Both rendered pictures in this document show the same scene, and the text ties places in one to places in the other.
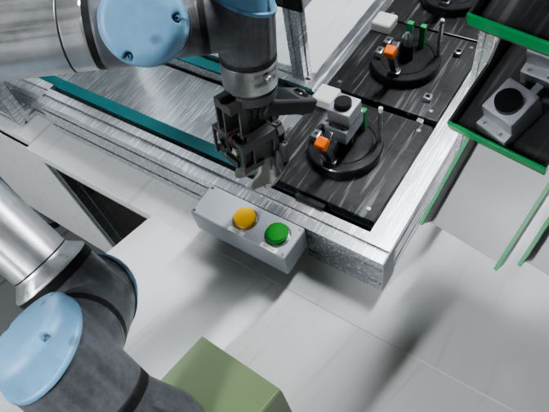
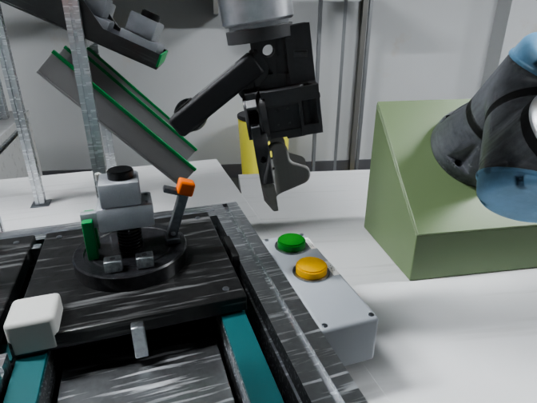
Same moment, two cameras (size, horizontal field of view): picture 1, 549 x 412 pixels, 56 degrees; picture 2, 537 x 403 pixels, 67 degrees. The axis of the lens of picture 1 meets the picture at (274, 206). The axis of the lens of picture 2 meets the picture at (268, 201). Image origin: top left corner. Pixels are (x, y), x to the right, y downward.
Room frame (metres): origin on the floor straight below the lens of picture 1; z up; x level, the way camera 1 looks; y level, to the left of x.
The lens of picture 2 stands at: (0.95, 0.20, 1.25)
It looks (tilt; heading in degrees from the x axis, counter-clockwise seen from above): 23 degrees down; 206
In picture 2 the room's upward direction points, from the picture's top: straight up
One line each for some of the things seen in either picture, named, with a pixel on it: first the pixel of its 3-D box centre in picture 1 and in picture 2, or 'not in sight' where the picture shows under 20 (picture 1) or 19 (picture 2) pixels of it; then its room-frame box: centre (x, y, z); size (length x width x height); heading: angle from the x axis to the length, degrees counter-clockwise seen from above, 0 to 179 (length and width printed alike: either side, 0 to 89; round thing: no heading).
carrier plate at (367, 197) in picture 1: (345, 152); (134, 265); (0.62, -0.16, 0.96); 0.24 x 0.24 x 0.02; 44
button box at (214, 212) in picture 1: (248, 227); (310, 290); (0.53, 0.06, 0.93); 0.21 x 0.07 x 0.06; 44
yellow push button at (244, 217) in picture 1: (245, 218); (311, 270); (0.53, 0.06, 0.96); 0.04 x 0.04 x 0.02
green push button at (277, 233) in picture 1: (277, 234); (291, 245); (0.48, 0.01, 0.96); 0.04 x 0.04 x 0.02
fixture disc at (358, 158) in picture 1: (345, 145); (132, 253); (0.62, -0.16, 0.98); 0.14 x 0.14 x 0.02
